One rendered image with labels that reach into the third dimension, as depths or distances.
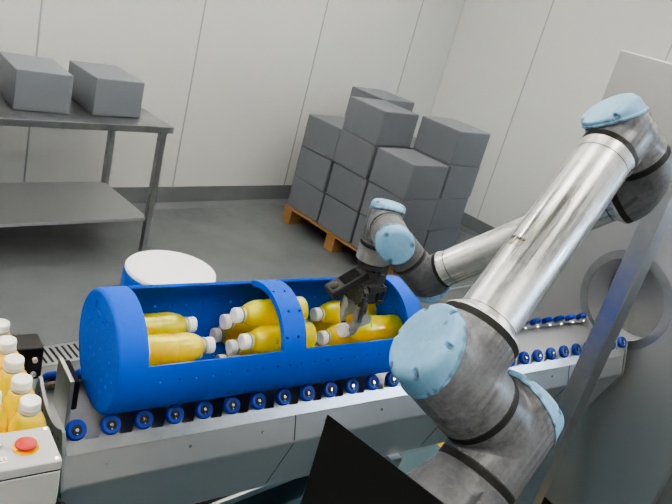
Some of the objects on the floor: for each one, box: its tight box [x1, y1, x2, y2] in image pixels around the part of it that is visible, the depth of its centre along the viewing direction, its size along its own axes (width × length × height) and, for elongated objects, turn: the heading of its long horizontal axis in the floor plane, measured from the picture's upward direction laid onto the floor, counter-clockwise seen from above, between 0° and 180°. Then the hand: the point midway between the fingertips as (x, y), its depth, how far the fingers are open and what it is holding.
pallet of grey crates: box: [282, 86, 491, 277], centre depth 563 cm, size 120×80×119 cm
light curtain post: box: [514, 181, 672, 504], centre depth 227 cm, size 6×6×170 cm
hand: (345, 327), depth 190 cm, fingers closed on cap, 4 cm apart
